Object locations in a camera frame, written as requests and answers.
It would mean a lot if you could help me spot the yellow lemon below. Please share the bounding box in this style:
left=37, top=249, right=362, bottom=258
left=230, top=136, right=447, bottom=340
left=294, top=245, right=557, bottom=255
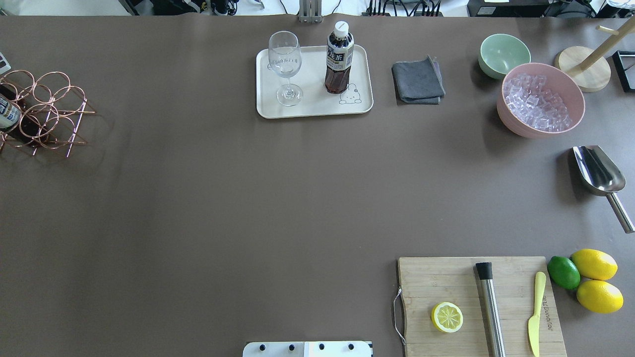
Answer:
left=576, top=280, right=624, bottom=314
left=570, top=248, right=618, bottom=281

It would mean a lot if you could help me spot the green lime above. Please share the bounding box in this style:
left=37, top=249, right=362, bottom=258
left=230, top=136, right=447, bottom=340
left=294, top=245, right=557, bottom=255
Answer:
left=547, top=256, right=581, bottom=290

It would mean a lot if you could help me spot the half lemon slice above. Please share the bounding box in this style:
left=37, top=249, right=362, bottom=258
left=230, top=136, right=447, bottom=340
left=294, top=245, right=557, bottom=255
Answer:
left=431, top=302, right=463, bottom=334

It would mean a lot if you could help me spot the bamboo cutting board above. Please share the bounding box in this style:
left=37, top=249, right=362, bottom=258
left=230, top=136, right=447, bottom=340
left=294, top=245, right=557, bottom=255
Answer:
left=397, top=257, right=547, bottom=357

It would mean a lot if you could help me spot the clear ice cubes pile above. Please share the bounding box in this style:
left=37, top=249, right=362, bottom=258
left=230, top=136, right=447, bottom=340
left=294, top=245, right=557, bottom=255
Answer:
left=502, top=73, right=573, bottom=132

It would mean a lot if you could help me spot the steel muddler black tip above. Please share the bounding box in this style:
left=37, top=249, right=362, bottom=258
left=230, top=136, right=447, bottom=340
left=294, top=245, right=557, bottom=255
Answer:
left=475, top=262, right=506, bottom=357

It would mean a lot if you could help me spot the steel ice scoop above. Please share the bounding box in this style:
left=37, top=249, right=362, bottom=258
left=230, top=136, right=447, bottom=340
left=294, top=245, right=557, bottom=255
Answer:
left=571, top=145, right=634, bottom=234

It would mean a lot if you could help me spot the cream rabbit tray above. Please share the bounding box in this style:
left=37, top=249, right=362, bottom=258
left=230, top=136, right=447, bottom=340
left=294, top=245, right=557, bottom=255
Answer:
left=255, top=45, right=374, bottom=119

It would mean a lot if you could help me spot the pink bowl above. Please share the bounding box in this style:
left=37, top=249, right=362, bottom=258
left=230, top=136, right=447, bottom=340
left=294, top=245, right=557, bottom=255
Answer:
left=497, top=62, right=585, bottom=138

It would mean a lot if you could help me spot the wooden cup tree stand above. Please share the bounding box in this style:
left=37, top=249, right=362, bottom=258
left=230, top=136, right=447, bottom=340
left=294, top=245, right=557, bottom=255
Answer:
left=554, top=17, right=635, bottom=93

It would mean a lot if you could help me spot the green ceramic bowl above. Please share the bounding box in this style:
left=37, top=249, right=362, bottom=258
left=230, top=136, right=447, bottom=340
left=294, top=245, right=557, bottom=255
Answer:
left=478, top=33, right=531, bottom=79

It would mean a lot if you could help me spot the grey folded cloth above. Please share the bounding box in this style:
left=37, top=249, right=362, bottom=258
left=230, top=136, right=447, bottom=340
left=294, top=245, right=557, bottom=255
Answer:
left=391, top=55, right=446, bottom=105

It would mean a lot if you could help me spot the yellow plastic knife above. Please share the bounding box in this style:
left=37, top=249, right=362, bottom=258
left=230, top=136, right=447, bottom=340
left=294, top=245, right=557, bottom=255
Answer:
left=527, top=271, right=546, bottom=357

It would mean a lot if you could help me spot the clear wine glass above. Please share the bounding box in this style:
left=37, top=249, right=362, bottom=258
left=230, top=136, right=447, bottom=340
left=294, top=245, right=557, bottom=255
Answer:
left=268, top=30, right=303, bottom=107

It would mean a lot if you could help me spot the copper wire bottle basket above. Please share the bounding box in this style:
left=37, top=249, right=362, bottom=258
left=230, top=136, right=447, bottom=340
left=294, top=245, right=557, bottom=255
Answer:
left=1, top=69, right=97, bottom=157

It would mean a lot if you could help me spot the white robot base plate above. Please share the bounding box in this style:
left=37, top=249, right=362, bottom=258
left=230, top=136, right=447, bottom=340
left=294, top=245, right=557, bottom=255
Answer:
left=242, top=340, right=374, bottom=357

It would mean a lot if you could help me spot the tea bottle white cap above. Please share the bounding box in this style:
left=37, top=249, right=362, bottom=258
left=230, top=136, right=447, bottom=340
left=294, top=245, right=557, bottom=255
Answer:
left=0, top=95, right=23, bottom=133
left=324, top=21, right=354, bottom=94

